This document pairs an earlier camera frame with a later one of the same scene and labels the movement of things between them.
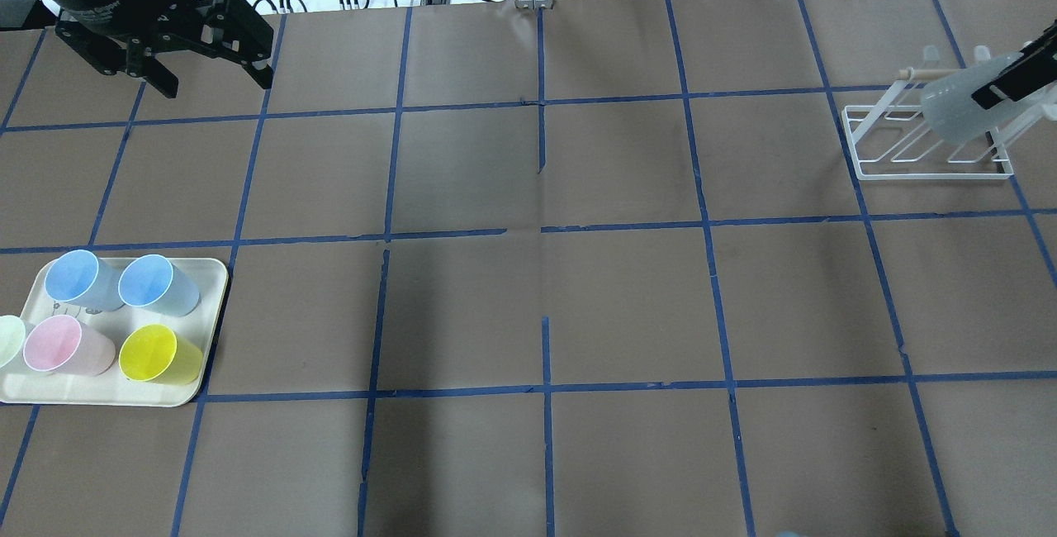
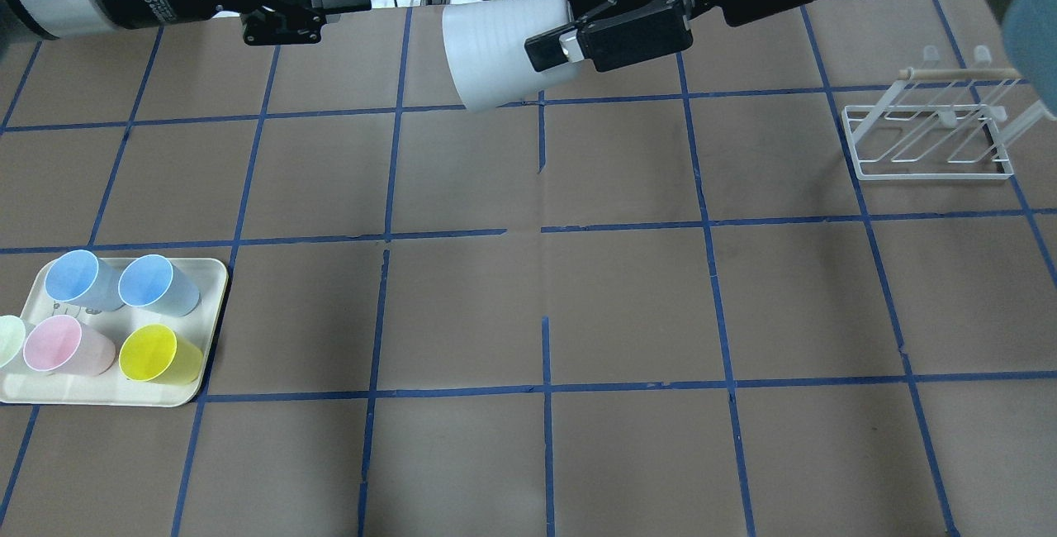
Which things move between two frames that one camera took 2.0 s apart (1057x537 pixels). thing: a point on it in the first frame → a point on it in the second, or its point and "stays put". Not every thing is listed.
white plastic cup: [957, 117] → [486, 43]
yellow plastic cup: [154, 353] stays put
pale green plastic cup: [12, 335] stays put
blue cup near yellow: [150, 282] stays put
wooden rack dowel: [910, 73] stays put
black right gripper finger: [1035, 65] → [617, 35]
